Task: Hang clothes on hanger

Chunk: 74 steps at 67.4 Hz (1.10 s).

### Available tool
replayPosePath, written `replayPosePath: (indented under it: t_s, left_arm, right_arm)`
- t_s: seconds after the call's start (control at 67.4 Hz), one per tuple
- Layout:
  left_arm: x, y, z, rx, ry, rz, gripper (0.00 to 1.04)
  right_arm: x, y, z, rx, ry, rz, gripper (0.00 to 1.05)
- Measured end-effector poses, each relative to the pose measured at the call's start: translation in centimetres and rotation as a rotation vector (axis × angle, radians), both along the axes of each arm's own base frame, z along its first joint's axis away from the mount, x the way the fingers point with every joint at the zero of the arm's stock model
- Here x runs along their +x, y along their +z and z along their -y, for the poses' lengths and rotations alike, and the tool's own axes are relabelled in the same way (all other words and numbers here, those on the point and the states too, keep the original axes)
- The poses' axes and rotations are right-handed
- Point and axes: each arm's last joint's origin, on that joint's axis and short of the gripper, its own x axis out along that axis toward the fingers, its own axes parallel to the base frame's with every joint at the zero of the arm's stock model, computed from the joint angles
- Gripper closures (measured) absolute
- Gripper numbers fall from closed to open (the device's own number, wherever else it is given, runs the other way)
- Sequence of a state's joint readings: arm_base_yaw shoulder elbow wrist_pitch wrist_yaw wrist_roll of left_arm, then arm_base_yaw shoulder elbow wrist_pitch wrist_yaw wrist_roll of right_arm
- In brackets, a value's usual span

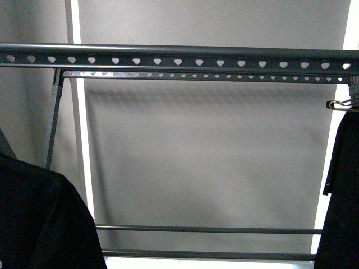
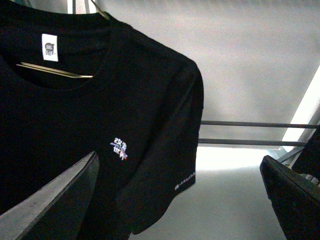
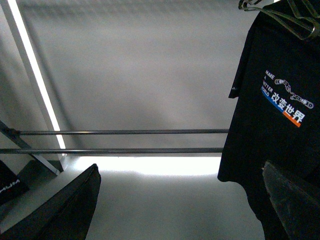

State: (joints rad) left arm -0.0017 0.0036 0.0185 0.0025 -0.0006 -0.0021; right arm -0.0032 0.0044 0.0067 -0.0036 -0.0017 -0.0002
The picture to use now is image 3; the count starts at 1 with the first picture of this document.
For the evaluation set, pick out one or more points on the black t-shirt at left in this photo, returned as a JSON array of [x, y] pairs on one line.
[[10, 185]]

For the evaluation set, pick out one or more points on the black printed t-shirt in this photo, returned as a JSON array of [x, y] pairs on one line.
[[276, 118]]

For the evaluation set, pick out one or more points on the lower metal rack rod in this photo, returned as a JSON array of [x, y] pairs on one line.
[[113, 151]]

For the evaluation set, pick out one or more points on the right gripper black camera left finger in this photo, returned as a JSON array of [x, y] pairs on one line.
[[65, 216]]

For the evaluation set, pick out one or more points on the metal rack rod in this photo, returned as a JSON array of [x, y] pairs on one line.
[[120, 132], [113, 151]]

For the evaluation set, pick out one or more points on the upper metal rack rod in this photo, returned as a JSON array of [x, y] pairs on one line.
[[120, 132]]

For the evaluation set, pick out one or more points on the perforated black rack upright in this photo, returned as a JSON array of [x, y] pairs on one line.
[[25, 147]]

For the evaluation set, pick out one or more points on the green metal clothes hanger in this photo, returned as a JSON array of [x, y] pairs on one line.
[[308, 23]]

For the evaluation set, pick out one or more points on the right gripper black camera right finger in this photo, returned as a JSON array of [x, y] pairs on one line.
[[295, 201]]

